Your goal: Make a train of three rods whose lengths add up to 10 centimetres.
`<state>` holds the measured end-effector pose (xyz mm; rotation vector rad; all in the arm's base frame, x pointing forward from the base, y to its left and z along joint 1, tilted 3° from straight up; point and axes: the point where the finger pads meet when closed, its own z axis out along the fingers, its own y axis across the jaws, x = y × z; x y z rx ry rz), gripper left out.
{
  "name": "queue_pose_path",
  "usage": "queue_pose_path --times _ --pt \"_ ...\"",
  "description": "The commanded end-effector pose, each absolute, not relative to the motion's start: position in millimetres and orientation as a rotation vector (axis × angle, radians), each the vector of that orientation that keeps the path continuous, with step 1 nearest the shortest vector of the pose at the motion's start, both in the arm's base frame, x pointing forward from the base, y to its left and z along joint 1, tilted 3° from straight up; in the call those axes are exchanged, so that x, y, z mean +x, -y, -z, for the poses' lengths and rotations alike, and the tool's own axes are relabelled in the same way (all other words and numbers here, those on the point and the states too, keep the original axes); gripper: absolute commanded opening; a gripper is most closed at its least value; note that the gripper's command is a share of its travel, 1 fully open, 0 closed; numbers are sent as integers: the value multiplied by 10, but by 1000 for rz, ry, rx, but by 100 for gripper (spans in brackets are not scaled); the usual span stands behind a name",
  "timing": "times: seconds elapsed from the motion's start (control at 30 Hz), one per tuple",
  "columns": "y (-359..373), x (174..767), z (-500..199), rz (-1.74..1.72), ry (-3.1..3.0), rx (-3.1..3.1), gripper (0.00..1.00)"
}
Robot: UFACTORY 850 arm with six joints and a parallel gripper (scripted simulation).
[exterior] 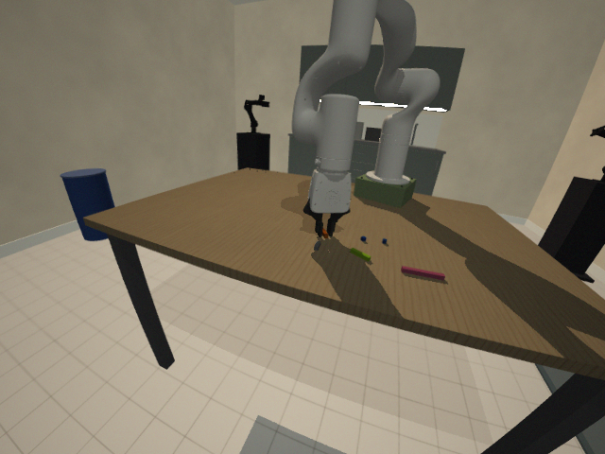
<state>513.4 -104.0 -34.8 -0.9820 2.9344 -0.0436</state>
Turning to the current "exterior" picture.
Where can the lime green rod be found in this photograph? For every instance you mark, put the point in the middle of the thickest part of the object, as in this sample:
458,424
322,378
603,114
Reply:
360,254

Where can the pink rod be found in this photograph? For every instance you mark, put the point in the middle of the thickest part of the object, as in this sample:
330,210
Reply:
429,274

